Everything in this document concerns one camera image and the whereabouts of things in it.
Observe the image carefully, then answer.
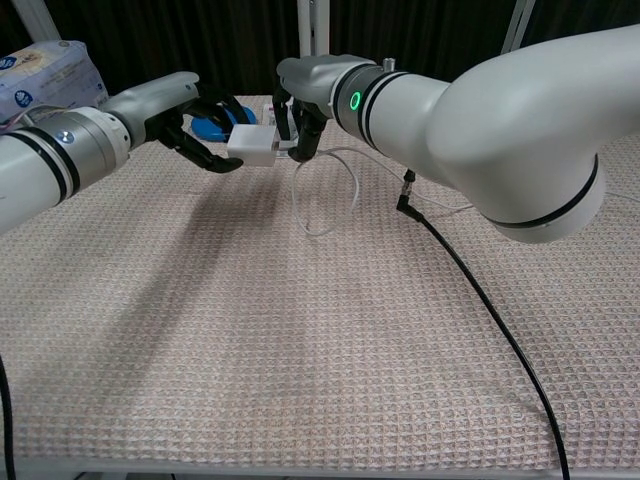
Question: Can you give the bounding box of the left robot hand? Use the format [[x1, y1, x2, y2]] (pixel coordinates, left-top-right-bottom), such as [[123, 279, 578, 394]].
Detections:
[[102, 71, 257, 174]]

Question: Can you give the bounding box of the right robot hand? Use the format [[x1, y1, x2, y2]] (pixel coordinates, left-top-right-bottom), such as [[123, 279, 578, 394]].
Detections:
[[272, 53, 376, 162]]

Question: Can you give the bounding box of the white usb cable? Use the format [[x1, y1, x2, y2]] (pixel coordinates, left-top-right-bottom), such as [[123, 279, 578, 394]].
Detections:
[[277, 141, 640, 237]]

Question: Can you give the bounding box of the white charger adapter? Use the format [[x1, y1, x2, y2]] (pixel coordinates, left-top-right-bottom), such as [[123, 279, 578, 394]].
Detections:
[[226, 124, 281, 168]]

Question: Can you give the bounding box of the blue round disc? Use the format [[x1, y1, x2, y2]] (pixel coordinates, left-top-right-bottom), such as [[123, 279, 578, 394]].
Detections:
[[191, 97, 257, 144]]

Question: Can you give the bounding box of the black pleated curtain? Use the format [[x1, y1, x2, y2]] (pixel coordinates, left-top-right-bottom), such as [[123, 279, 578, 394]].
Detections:
[[0, 0, 640, 109]]

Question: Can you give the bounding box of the blue tissue pack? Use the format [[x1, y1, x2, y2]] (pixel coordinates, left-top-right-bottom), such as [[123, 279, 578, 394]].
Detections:
[[0, 39, 109, 134]]

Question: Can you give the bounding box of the beige woven table cloth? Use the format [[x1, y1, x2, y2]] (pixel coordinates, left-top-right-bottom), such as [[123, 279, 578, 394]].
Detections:
[[0, 94, 640, 474]]

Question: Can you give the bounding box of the grey metal frame post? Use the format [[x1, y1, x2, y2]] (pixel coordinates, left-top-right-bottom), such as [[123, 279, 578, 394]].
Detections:
[[297, 0, 329, 57], [499, 0, 534, 54], [22, 0, 62, 42]]

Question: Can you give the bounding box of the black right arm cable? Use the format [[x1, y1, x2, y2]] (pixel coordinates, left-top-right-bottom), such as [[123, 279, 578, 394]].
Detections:
[[396, 169, 571, 480]]

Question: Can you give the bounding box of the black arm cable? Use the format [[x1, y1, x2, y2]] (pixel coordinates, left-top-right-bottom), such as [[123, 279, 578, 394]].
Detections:
[[0, 353, 14, 480], [396, 169, 571, 480]]

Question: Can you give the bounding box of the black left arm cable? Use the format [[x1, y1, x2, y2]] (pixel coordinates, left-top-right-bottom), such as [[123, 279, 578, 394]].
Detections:
[[0, 353, 14, 480]]

